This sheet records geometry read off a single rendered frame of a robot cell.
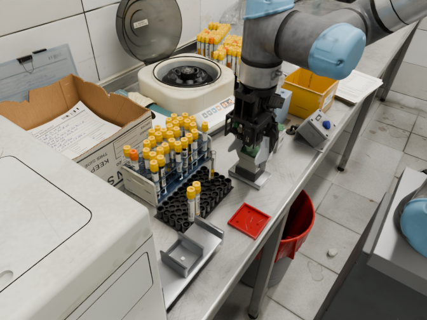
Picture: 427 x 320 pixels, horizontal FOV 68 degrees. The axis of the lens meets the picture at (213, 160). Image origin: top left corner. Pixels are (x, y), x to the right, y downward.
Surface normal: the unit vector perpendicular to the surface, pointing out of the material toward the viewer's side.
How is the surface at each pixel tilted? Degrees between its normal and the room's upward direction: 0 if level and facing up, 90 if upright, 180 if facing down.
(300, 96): 90
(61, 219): 0
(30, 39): 90
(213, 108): 25
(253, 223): 0
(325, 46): 65
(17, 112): 87
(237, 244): 0
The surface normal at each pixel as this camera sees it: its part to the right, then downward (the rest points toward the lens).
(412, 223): -0.70, 0.55
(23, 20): 0.82, 0.40
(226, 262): 0.04, -0.75
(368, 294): -0.58, 0.53
